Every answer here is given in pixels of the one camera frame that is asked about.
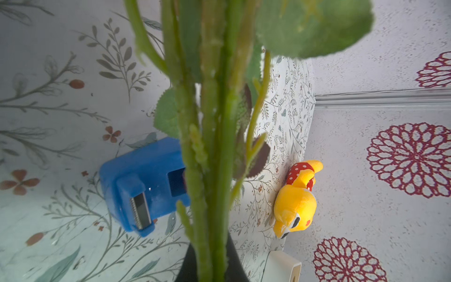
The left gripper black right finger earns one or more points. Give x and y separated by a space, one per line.
235 271

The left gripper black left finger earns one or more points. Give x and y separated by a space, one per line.
188 270

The blue tape dispenser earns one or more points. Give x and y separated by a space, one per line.
144 185

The pink artificial flower bouquet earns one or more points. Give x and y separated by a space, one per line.
217 55

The wooden lid tissue box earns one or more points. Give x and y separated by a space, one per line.
281 267

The yellow plush toy red hat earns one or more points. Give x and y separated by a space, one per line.
295 204

